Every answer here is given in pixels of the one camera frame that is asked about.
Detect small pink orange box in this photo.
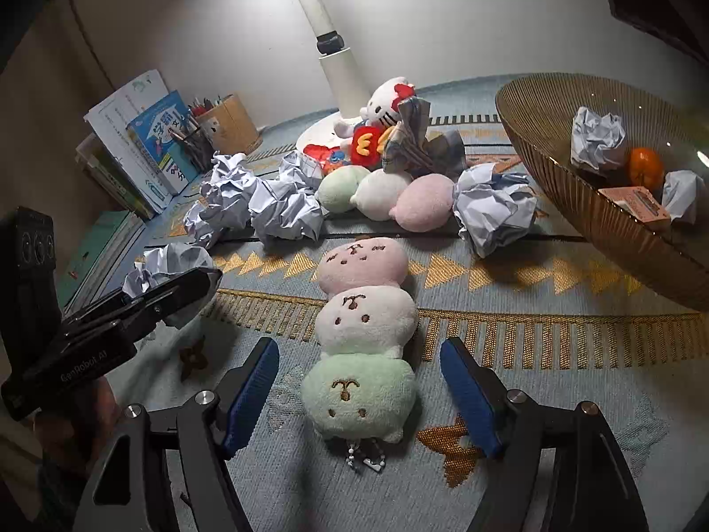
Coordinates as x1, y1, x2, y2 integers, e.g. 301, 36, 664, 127
597, 185, 672, 228

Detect person's left hand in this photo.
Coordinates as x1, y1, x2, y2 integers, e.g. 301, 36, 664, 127
33, 377, 120, 489

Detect plain three-ball pastel plush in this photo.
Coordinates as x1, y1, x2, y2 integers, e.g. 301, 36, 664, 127
315, 166, 469, 232

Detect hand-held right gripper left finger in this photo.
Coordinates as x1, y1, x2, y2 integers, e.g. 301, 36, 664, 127
72, 337, 280, 532

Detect amber ribbed glass bowl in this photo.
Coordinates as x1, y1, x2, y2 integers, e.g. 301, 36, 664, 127
495, 72, 709, 312

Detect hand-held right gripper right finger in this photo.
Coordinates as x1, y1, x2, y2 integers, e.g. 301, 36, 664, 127
440, 337, 651, 532

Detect blue cover workbook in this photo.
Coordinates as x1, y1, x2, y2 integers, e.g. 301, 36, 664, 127
126, 90, 203, 197

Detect blue patterned woven mat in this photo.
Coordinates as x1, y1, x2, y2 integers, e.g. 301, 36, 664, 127
55, 72, 709, 532

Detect red snack packet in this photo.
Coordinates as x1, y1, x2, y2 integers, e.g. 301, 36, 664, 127
304, 144, 355, 175

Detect grey plaid fabric bow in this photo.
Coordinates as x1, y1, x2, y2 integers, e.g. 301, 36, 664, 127
382, 95, 469, 175

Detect row of upright books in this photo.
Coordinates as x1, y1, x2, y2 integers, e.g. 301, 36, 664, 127
74, 133, 156, 223

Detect cardboard pen holder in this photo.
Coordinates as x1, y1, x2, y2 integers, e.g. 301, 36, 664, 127
196, 94, 261, 156

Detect orange tangerine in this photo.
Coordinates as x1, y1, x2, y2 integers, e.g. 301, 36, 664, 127
627, 147, 664, 189

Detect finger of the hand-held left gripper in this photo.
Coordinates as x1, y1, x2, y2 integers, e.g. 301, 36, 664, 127
61, 267, 223, 340

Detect bunch of pens wooden holder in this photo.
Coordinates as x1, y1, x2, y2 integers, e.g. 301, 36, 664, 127
188, 94, 228, 117

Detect stack of books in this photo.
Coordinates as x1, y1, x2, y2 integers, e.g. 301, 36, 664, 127
84, 69, 170, 211

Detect three-ball pastel plush with faces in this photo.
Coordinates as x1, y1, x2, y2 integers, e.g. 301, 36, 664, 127
300, 237, 419, 474

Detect black mesh pen holder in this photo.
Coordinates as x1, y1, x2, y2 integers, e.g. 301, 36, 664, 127
169, 122, 217, 172

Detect white desk lamp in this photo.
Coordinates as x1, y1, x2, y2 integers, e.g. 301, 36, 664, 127
275, 0, 383, 150

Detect white cat plush red box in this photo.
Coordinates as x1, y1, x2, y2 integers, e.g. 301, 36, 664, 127
332, 78, 417, 170

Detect bunch of pens mesh holder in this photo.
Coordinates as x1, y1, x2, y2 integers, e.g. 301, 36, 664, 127
166, 113, 200, 139

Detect teal flat book stack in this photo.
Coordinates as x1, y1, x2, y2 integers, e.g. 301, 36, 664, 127
55, 209, 148, 311

